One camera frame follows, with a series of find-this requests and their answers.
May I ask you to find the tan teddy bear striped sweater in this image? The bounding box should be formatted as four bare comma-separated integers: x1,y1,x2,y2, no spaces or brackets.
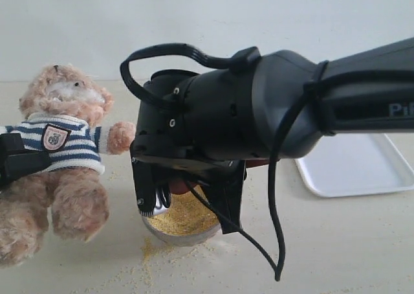
1,65,136,268

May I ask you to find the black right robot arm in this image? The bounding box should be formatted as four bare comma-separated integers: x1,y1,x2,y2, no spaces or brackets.
120,39,413,233

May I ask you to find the white plastic tray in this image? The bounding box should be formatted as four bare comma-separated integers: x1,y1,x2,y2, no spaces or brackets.
295,134,413,198

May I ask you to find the dark red wooden spoon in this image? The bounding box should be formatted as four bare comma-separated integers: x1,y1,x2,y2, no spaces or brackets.
168,159,270,195

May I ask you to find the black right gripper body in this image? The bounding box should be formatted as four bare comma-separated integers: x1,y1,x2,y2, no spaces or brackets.
131,70,259,168

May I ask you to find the steel bowl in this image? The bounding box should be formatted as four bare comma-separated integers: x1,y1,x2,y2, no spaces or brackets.
142,213,221,247

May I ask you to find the black camera cable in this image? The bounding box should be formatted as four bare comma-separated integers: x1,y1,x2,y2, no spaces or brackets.
120,43,331,282

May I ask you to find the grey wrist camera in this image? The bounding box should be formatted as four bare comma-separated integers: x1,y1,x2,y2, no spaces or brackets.
131,157,171,218

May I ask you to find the yellow millet grain in bowl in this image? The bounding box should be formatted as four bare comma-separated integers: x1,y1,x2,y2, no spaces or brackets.
147,192,219,236

